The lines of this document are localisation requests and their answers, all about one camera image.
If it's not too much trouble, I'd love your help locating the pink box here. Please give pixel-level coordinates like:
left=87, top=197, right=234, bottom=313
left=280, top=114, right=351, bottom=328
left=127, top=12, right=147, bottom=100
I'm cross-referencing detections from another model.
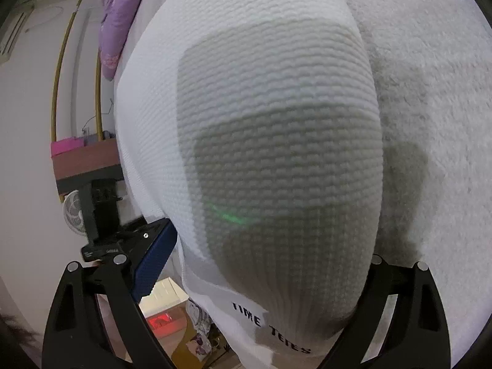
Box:
left=50, top=137, right=84, bottom=157

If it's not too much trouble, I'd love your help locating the cream white jacket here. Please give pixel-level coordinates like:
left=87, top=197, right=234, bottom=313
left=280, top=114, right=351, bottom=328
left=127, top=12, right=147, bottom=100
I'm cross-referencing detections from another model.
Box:
left=116, top=0, right=383, bottom=368

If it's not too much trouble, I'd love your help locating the purple floral quilt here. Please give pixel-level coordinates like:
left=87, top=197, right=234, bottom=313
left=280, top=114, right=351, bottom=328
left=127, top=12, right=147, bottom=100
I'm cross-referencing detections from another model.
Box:
left=98, top=0, right=142, bottom=81

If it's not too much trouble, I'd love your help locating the brown wooden shelf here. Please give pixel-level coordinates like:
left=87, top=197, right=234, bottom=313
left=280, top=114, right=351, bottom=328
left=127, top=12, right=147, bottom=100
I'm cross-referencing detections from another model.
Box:
left=52, top=138, right=123, bottom=196

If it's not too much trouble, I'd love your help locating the white electric fan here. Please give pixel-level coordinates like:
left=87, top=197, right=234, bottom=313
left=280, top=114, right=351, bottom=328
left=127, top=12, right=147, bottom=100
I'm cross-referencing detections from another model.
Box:
left=62, top=190, right=87, bottom=236

